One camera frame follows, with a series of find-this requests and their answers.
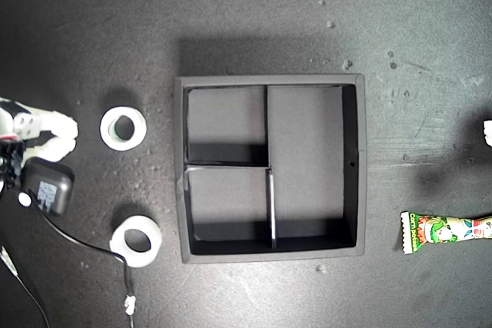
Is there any thin black cable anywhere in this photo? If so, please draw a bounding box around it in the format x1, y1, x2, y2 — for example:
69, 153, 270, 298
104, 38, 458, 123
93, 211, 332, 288
0, 246, 51, 328

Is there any black camera cable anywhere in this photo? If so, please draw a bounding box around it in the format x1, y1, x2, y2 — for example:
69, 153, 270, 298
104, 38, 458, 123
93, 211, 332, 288
18, 188, 136, 328

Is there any white tape roll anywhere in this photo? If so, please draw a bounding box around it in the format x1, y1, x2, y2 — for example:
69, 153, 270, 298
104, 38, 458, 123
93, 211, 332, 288
99, 106, 148, 151
109, 215, 163, 269

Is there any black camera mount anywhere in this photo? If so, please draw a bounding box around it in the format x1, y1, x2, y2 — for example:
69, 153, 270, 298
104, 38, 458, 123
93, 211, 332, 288
0, 141, 25, 191

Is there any green printed snack bar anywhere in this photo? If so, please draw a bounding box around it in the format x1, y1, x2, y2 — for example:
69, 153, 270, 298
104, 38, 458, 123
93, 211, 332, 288
399, 210, 492, 256

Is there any black compartment tray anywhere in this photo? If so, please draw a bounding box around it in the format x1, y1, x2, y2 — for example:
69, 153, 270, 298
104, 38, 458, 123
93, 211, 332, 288
173, 73, 366, 266

